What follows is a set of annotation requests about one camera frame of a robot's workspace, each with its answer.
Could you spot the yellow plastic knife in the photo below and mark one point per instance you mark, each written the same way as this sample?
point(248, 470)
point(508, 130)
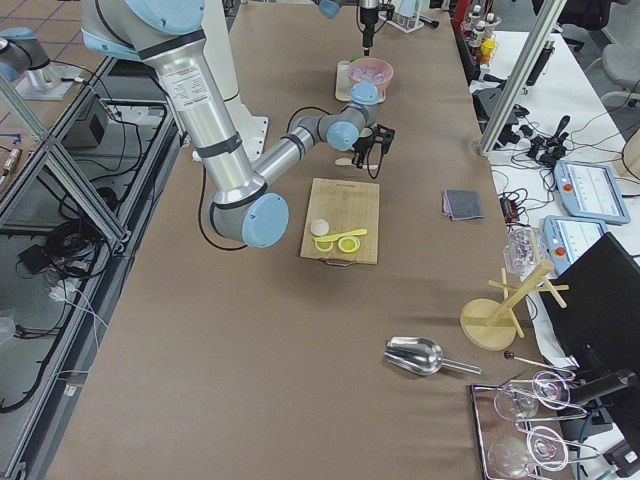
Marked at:
point(337, 236)

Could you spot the lemon slice near handle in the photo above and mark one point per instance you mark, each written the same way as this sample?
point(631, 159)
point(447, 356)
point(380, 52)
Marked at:
point(349, 244)

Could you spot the cream serving tray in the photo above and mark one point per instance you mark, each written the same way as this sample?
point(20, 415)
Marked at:
point(343, 86)

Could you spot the upper teach pendant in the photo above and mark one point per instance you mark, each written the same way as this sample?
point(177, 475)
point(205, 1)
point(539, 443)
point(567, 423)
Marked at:
point(590, 190)

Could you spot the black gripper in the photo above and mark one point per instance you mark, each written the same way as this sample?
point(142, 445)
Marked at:
point(368, 21)
point(361, 147)

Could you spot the lower wine glass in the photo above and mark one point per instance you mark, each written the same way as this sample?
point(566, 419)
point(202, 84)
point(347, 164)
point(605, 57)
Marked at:
point(536, 453)

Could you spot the grey folded cloth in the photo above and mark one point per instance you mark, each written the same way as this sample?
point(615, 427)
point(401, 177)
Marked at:
point(461, 204)

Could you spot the clear crystal glass dish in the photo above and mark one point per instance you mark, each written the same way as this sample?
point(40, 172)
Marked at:
point(524, 249)

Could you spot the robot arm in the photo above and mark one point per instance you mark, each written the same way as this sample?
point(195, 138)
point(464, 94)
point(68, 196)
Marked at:
point(331, 8)
point(187, 45)

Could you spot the black monitor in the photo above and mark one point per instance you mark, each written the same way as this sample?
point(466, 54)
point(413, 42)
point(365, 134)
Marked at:
point(599, 327)

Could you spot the white ceramic spoon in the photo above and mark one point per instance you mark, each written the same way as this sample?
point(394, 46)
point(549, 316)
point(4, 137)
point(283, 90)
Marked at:
point(347, 162)

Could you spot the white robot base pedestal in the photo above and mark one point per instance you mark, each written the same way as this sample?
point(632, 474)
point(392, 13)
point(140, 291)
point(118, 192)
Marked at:
point(235, 100)

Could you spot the wooden cup tree stand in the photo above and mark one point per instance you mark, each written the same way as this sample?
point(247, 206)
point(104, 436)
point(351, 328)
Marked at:
point(492, 325)

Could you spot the upper wine glass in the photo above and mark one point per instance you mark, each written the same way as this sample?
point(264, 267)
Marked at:
point(545, 397)

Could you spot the pink bowl of ice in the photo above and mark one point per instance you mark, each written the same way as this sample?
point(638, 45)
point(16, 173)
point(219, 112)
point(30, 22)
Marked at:
point(372, 70)

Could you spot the lower teach pendant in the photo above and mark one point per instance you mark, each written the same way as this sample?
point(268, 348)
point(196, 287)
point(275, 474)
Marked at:
point(567, 238)

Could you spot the aluminium frame post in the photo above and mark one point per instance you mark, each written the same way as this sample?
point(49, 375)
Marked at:
point(546, 19)

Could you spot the steel ice scoop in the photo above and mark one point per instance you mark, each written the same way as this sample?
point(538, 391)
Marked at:
point(422, 356)

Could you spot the wine glass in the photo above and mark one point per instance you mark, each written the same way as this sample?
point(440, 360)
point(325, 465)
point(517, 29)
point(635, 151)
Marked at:
point(536, 453)
point(545, 397)

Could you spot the teach pendant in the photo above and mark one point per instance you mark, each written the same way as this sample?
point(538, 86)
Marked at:
point(590, 190)
point(567, 238)

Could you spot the bamboo cutting board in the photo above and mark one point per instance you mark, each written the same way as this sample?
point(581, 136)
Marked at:
point(345, 206)

